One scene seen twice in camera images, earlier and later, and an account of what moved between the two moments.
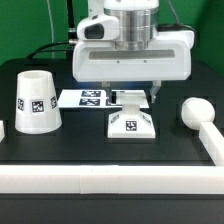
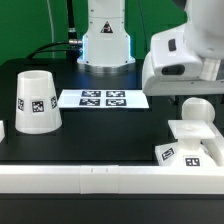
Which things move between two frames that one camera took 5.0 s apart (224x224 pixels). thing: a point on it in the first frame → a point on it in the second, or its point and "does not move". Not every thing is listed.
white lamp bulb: (195, 111) does not move
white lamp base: (131, 123) → (188, 151)
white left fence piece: (2, 130) does not move
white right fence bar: (212, 141) does not move
